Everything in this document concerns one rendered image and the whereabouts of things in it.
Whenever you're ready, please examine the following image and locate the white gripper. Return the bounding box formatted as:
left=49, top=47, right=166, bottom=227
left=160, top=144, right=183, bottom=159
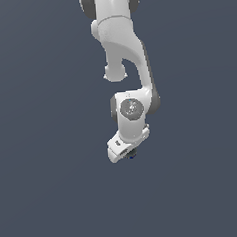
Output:
left=105, top=123, right=153, bottom=164

